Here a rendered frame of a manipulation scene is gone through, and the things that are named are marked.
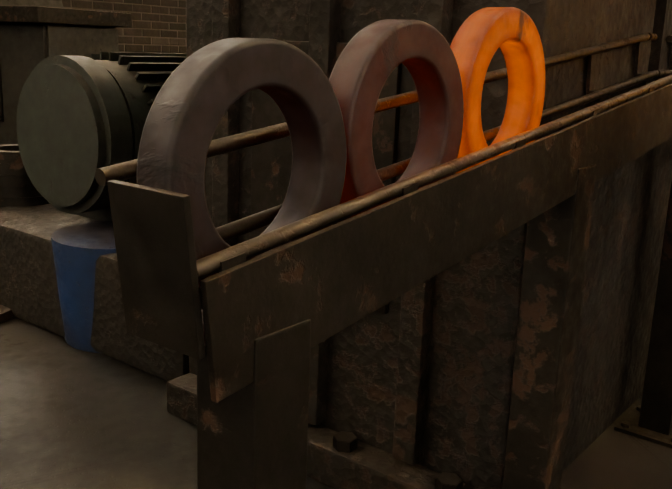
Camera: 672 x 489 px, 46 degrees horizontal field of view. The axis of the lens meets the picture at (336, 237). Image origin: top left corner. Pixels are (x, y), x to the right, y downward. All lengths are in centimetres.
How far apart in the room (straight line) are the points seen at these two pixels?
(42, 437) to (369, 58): 114
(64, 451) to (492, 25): 109
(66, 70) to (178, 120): 148
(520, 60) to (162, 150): 50
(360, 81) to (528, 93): 32
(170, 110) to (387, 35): 22
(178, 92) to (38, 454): 112
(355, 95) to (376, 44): 5
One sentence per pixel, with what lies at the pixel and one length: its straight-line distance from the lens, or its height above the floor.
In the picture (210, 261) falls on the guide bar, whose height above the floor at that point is 59.
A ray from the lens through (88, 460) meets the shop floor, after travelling 152.
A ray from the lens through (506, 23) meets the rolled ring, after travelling 84.
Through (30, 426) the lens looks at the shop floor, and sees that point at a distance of 166.
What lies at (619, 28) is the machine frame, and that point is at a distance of 138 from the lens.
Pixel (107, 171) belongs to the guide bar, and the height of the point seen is 64.
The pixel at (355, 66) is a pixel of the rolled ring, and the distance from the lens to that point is 64.
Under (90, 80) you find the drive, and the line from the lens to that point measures 194.
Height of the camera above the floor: 72
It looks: 13 degrees down
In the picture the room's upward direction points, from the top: 2 degrees clockwise
